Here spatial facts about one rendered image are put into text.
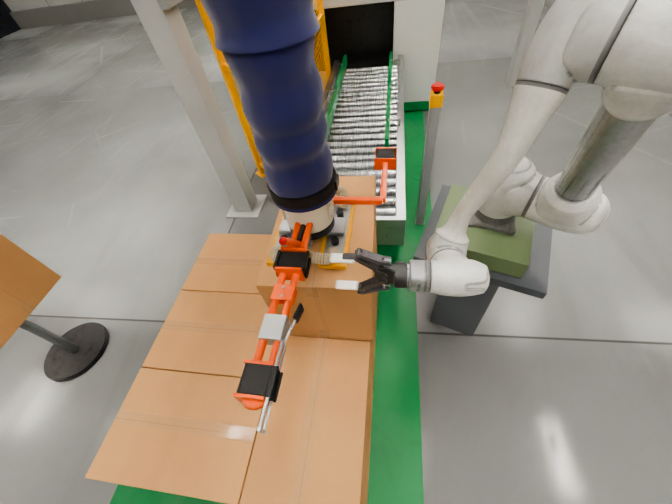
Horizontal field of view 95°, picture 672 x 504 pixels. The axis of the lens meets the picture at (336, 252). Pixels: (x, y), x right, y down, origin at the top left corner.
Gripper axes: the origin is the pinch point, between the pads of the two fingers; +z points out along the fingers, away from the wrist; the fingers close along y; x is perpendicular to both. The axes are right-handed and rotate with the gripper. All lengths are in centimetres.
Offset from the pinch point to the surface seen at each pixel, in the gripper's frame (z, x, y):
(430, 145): -38, 124, 38
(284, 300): 13.7, -10.2, 0.6
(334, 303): 3.8, 2.3, 23.1
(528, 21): -146, 351, 43
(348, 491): -4, -50, 53
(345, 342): 2, 0, 53
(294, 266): 12.4, -0.1, -2.1
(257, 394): 12.5, -36.1, -3.4
